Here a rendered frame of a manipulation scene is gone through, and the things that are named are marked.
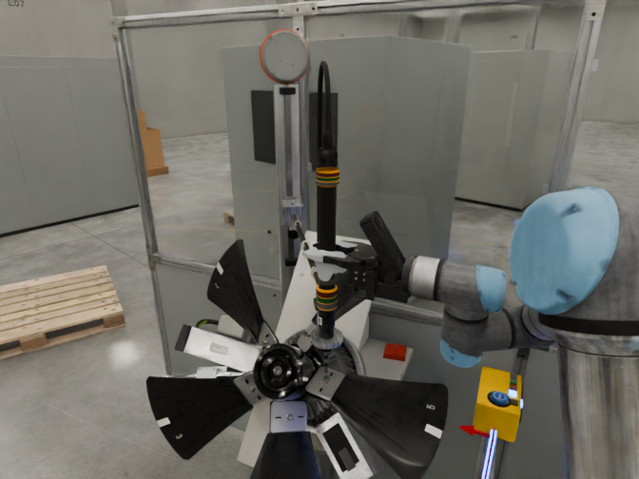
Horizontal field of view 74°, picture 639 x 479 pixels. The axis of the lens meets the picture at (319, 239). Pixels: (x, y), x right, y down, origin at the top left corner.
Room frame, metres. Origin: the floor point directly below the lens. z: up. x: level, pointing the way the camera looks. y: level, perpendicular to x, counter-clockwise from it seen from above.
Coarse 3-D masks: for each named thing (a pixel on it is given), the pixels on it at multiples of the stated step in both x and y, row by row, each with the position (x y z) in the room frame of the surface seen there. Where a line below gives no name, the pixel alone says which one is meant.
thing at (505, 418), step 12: (492, 372) 0.94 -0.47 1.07; (504, 372) 0.94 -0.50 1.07; (480, 384) 0.89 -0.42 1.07; (492, 384) 0.89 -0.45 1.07; (504, 384) 0.89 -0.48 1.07; (480, 396) 0.85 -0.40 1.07; (516, 396) 0.85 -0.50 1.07; (480, 408) 0.82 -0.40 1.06; (492, 408) 0.81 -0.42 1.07; (504, 408) 0.81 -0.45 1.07; (516, 408) 0.81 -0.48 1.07; (480, 420) 0.82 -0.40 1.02; (492, 420) 0.81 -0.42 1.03; (504, 420) 0.80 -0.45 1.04; (516, 420) 0.79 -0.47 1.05; (504, 432) 0.79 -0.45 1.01
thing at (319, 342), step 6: (318, 312) 0.78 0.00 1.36; (318, 318) 0.78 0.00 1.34; (318, 324) 0.78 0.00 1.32; (318, 330) 0.78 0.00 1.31; (336, 330) 0.78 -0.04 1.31; (312, 336) 0.75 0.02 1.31; (318, 336) 0.75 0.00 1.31; (336, 336) 0.75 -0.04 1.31; (342, 336) 0.76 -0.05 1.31; (312, 342) 0.74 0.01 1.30; (318, 342) 0.73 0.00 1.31; (324, 342) 0.73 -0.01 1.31; (330, 342) 0.73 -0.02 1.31; (336, 342) 0.73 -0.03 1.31; (324, 348) 0.73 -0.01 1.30; (330, 348) 0.73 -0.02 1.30
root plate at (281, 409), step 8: (272, 408) 0.73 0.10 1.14; (280, 408) 0.74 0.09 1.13; (288, 408) 0.75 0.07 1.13; (296, 408) 0.75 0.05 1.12; (304, 408) 0.76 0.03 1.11; (272, 416) 0.72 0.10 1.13; (280, 416) 0.73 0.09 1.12; (296, 416) 0.74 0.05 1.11; (304, 416) 0.75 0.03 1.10; (272, 424) 0.71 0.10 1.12; (280, 424) 0.72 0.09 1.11; (288, 424) 0.72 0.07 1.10; (296, 424) 0.73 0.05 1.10; (304, 424) 0.74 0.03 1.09
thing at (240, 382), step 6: (252, 372) 0.80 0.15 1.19; (240, 378) 0.79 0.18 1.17; (246, 378) 0.80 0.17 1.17; (252, 378) 0.80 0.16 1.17; (240, 384) 0.80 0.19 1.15; (246, 384) 0.80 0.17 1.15; (252, 384) 0.80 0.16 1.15; (240, 390) 0.80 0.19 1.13; (246, 390) 0.80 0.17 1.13; (258, 390) 0.80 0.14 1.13; (246, 396) 0.80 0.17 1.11; (252, 396) 0.80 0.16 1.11; (264, 396) 0.80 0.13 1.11; (252, 402) 0.80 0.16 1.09; (258, 402) 0.80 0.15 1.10
